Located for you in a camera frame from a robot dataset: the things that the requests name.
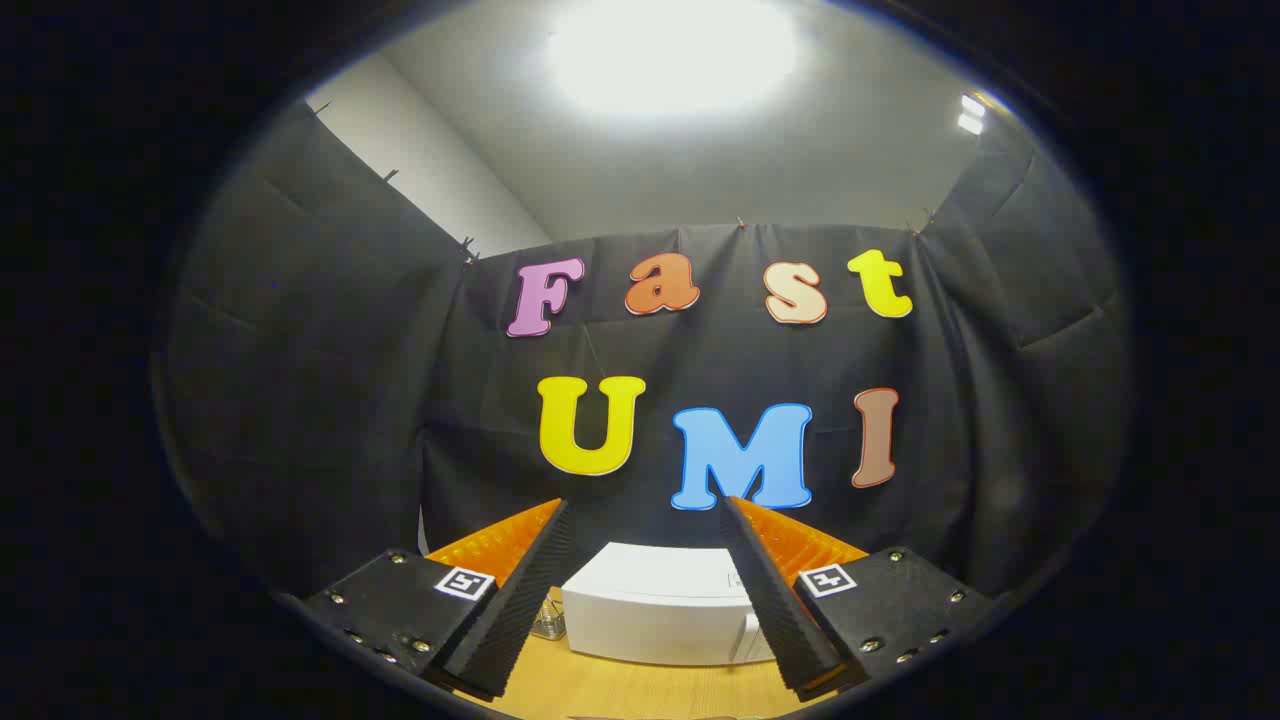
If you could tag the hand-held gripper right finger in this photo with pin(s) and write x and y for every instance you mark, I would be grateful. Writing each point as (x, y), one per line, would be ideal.
(775, 610)

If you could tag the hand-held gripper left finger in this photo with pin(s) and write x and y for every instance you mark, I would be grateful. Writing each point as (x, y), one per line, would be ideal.
(520, 610)

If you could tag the white microwave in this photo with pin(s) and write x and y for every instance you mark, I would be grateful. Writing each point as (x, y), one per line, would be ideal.
(650, 610)

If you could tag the small ceiling light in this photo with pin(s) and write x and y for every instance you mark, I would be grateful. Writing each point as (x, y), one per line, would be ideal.
(971, 112)

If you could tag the large ceiling light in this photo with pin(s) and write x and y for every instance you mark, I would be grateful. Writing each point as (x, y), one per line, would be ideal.
(670, 50)

